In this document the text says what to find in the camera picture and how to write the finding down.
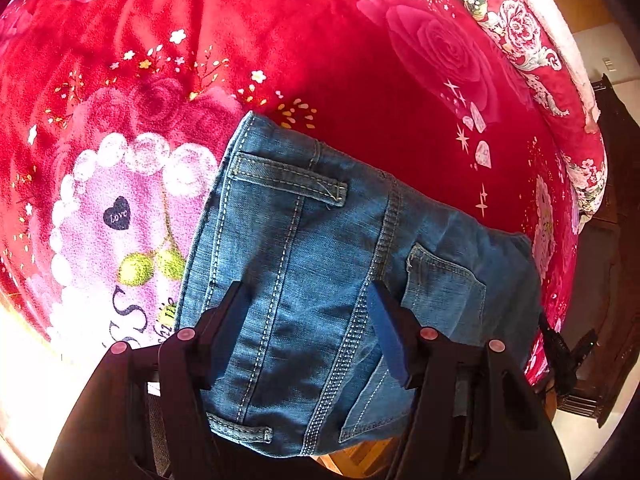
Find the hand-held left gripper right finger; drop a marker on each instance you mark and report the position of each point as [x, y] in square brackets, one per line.
[391, 340]

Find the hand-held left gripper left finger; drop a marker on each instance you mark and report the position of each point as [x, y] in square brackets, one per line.
[231, 320]

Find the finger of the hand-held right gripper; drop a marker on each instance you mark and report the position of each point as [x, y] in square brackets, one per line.
[556, 352]

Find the blue denim pants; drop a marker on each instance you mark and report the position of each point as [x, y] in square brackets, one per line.
[305, 270]

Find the red floral blanket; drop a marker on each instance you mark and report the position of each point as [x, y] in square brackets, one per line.
[320, 45]

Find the dark carved wooden bed frame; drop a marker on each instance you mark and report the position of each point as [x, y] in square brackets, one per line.
[607, 280]

